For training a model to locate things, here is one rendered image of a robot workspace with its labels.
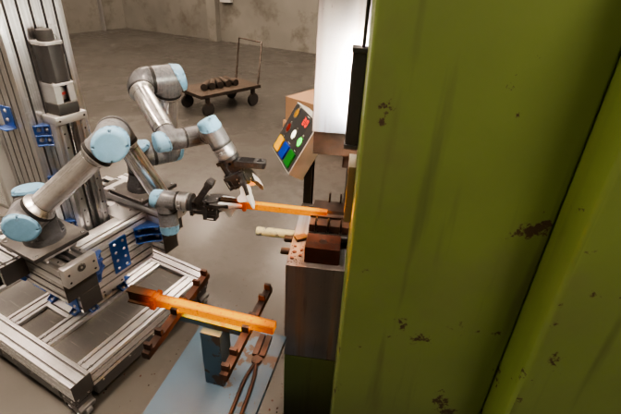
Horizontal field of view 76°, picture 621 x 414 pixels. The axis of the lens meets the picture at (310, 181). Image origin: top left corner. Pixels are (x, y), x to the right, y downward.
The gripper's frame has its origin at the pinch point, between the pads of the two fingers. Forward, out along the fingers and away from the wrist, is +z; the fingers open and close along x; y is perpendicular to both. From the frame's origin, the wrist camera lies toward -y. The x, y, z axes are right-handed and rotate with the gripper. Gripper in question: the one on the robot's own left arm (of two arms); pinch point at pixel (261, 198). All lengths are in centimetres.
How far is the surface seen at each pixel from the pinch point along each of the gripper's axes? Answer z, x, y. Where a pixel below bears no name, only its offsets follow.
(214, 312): 5, 51, 4
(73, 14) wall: -331, -1000, 696
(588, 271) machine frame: 17, 59, -83
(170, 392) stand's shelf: 23, 58, 29
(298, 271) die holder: 21.0, 22.1, -8.7
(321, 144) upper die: -12.8, 7.8, -32.5
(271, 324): 13, 53, -10
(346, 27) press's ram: -42, 13, -55
